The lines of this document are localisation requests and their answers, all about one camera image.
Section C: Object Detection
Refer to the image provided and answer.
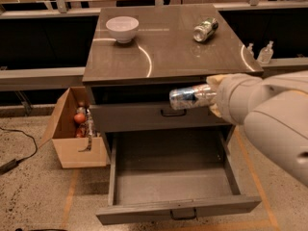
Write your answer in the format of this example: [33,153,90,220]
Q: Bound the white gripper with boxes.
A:
[206,74,262,124]

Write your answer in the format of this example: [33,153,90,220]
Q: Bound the redbull can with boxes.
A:
[169,84,217,110]

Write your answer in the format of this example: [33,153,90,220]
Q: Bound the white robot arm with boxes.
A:
[207,70,308,186]

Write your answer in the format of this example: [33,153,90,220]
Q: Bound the green and white can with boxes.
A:
[193,17,218,42]

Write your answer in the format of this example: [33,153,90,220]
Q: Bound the grey drawer cabinet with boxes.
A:
[82,3,265,166]

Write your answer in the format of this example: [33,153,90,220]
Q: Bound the open grey middle drawer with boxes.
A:
[96,125,261,225]

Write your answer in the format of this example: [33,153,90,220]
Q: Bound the closed grey top drawer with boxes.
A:
[90,102,227,133]

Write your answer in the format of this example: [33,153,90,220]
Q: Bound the small clear pump bottle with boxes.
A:
[247,43,254,57]

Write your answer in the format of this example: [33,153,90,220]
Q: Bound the white bowl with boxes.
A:
[106,16,139,43]

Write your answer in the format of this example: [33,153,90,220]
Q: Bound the orange fruit in box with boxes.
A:
[74,113,86,124]

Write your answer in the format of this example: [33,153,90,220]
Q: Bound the cardboard box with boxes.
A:
[39,87,109,168]

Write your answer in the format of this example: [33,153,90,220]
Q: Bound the black top drawer handle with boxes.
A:
[160,109,187,117]

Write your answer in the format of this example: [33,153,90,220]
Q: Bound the black drawer handle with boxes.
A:
[169,208,197,220]
[160,109,187,117]

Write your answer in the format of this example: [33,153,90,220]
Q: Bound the black middle drawer handle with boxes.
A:
[169,208,197,220]

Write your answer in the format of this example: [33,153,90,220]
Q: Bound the grey metal rail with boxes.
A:
[0,66,85,91]

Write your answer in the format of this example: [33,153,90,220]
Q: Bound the black power cable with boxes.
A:
[0,126,39,175]

